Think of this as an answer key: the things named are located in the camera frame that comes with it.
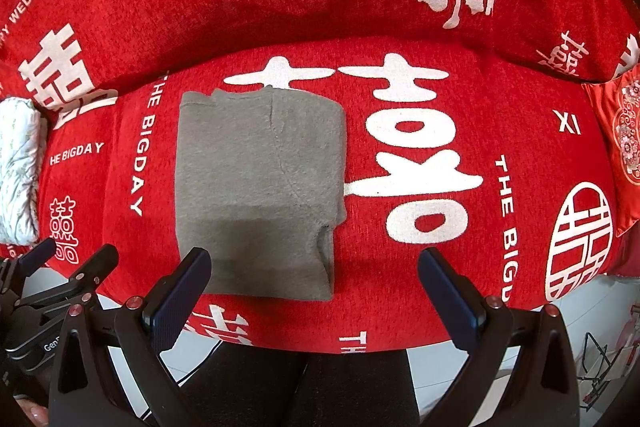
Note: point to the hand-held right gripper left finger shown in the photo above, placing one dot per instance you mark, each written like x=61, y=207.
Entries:
x=182, y=302

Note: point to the person's left hand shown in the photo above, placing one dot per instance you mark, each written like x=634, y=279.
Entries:
x=36, y=414

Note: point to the white quilted cloth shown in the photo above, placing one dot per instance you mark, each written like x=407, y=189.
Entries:
x=17, y=167

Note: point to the red embroidered cushion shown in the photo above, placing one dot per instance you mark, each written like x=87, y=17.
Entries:
x=622, y=132

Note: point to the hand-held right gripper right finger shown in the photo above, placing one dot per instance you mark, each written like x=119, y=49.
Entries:
x=447, y=302

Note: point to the red printed sofa cover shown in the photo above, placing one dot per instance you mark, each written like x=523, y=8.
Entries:
x=350, y=7

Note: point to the grey knit sweater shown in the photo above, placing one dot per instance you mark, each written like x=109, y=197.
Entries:
x=250, y=167

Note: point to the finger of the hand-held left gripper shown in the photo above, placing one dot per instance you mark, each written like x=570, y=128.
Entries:
x=37, y=254
x=97, y=267

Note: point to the person's black pants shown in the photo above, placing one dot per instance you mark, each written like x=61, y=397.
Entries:
x=325, y=392

